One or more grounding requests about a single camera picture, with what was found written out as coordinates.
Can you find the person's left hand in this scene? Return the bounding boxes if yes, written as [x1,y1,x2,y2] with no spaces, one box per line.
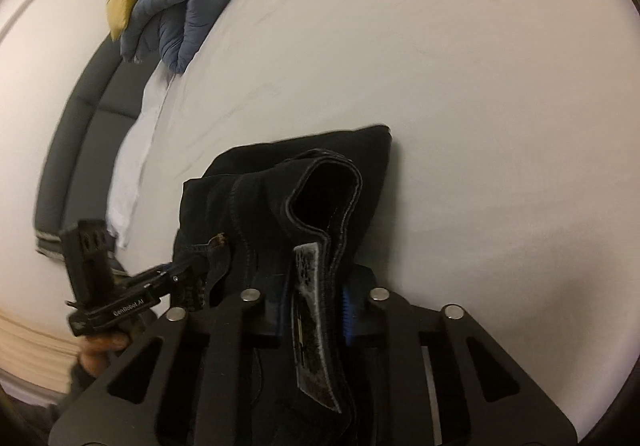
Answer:
[78,333,130,378]

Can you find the white pillow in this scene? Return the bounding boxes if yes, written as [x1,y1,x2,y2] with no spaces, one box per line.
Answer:
[106,62,176,250]

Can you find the black denim pants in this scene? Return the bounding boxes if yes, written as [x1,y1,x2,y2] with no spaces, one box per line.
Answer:
[171,124,392,412]

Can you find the white bed mattress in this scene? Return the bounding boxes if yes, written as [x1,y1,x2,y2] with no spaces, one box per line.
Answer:
[120,0,639,435]

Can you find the dark grey padded headboard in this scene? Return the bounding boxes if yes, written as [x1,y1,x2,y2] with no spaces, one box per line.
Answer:
[34,38,160,262]

